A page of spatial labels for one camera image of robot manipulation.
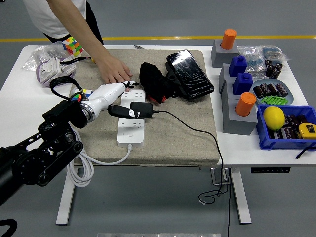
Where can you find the person's right forearm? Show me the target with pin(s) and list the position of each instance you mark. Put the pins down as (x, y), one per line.
(74, 27)

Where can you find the dark pen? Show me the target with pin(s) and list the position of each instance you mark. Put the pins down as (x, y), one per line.
(138, 47)

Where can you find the white table leg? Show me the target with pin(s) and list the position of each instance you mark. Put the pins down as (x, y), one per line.
(243, 209)
(64, 209)

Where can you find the clear plastic parts bag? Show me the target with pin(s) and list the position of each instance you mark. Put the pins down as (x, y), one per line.
(30, 63)
(48, 50)
(272, 52)
(251, 56)

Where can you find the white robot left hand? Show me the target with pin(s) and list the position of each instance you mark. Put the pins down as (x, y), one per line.
(106, 95)

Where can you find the colourful puzzle cube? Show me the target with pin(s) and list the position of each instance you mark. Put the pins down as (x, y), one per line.
(87, 92)
(71, 45)

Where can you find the purple tray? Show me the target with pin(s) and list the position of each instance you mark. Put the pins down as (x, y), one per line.
(53, 84)

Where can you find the grey-brown fabric mat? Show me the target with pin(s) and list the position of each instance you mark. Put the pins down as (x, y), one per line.
(172, 143)

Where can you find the pale blue oval plate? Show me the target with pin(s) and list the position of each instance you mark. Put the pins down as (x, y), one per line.
(290, 96)

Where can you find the black table control panel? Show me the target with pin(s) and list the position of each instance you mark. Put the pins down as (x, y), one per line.
(270, 170)

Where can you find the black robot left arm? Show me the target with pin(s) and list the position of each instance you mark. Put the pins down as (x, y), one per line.
(24, 160)

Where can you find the green battery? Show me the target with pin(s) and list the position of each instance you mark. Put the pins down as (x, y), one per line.
(280, 100)
(285, 100)
(272, 100)
(264, 100)
(268, 100)
(276, 100)

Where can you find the person's right hand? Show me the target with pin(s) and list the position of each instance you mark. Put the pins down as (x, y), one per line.
(113, 70)

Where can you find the blue block with knob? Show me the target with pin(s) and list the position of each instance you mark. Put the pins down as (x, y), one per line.
(243, 85)
(237, 66)

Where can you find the orange cylinder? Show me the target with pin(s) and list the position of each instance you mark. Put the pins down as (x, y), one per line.
(228, 39)
(245, 105)

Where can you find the yellow lemon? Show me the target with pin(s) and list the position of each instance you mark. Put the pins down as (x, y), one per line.
(274, 118)

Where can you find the large white plastic part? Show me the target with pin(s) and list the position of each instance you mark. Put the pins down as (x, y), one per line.
(50, 70)

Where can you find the black capacitor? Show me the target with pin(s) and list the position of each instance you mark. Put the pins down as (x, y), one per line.
(275, 134)
(268, 63)
(258, 91)
(264, 89)
(301, 119)
(276, 73)
(269, 71)
(288, 132)
(280, 66)
(291, 120)
(272, 89)
(282, 90)

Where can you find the silver metal bracket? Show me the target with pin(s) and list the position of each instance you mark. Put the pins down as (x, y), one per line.
(216, 176)

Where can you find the large grey block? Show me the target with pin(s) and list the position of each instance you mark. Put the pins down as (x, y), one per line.
(239, 126)

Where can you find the small white plastic part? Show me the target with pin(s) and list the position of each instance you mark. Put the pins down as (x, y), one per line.
(67, 68)

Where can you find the white power strip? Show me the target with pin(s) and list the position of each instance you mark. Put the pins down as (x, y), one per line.
(130, 133)

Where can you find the blue plastic bin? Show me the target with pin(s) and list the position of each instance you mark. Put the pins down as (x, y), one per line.
(284, 144)

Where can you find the person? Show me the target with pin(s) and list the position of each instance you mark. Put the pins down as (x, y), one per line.
(44, 14)

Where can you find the glossy black flat device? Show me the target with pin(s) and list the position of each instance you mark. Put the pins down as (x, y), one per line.
(190, 74)

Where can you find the black clamp holder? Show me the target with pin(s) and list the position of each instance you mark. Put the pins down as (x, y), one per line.
(171, 77)

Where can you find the black cloth bundle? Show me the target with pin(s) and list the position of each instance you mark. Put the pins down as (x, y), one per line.
(153, 79)

